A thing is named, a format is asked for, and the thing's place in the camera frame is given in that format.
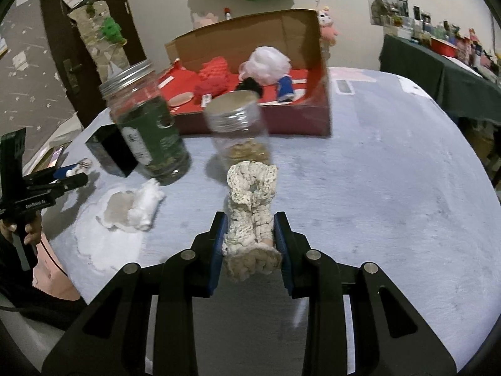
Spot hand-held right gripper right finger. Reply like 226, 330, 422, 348
273, 211, 458, 376

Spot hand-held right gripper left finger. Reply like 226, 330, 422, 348
41, 211, 230, 376

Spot table with green cloth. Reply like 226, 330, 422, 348
379, 33, 501, 126

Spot dark brown door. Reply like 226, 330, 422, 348
38, 0, 147, 126

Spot pink plush pig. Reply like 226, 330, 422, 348
191, 11, 220, 30

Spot cardboard box with red inside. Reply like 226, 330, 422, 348
164, 8, 333, 138

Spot large jar with green contents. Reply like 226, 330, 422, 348
98, 60, 192, 186

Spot small clear glass jar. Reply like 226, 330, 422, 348
204, 90, 271, 171

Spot colourful printed box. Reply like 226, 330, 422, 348
85, 122, 137, 178

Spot red knit ball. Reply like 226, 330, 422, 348
198, 57, 230, 83

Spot door handle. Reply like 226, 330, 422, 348
63, 59, 83, 91

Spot black scrunchie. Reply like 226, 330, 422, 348
235, 78, 264, 98

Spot white folded cloth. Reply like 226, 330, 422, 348
127, 180, 166, 232

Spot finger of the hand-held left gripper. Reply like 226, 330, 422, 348
47, 173, 89, 200
24, 165, 79, 189

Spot red knit scrunchie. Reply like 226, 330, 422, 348
194, 74, 228, 104

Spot row of bottles and jars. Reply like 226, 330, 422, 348
407, 6, 501, 83

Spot pink plush with white face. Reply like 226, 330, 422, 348
316, 7, 339, 45

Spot blue and white small toy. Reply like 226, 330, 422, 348
276, 74, 295, 101

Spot cream crochet scrunchie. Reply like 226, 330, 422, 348
221, 160, 283, 283

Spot person's left hand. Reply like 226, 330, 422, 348
0, 209, 42, 245

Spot phone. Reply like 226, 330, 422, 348
45, 144, 69, 169

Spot person's left forearm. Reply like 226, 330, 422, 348
0, 235, 87, 330

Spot hanging door organizer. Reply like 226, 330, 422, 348
68, 0, 132, 83

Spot pink mesh bath ball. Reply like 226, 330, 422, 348
239, 46, 291, 86

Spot striped bow hair clip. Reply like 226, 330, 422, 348
66, 158, 92, 175

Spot round beige powder puff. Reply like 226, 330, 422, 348
169, 91, 194, 107

